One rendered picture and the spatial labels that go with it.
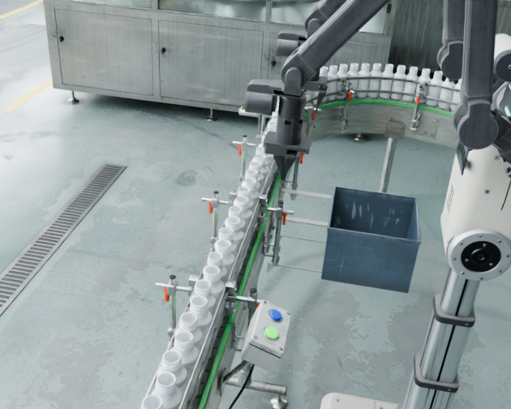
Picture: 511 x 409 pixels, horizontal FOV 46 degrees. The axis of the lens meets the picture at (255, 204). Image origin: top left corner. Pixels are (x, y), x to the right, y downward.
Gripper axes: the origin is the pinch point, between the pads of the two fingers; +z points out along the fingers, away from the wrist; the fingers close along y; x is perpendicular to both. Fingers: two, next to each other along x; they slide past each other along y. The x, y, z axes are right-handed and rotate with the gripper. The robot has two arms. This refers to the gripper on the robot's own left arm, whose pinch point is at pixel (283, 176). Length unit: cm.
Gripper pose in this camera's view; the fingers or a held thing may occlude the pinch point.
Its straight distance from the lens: 137.5
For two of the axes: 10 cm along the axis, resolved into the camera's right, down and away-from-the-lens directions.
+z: -0.8, 8.6, 5.1
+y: 9.8, 1.7, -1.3
